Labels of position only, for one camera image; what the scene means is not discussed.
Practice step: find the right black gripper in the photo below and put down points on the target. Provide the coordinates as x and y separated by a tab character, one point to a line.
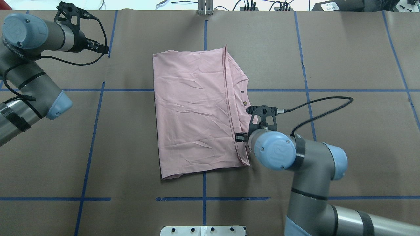
241	137

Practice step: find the pink Snoopy t-shirt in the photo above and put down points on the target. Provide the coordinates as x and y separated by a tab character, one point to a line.
201	100

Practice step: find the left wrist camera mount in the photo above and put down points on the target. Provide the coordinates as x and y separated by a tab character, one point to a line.
70	15

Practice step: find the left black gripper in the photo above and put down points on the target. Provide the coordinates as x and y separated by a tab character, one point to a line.
79	45

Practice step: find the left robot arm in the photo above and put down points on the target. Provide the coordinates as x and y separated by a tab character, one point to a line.
24	38

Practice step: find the brown paper table cover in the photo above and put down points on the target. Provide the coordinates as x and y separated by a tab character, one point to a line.
94	171

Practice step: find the black box with label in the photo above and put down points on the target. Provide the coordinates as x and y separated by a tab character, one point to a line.
339	5

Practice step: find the aluminium frame post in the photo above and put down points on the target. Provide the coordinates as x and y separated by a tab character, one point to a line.
205	7

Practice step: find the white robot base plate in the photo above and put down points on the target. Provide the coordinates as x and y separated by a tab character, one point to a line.
221	230

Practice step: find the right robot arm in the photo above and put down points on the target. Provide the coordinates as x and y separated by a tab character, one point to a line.
315	165

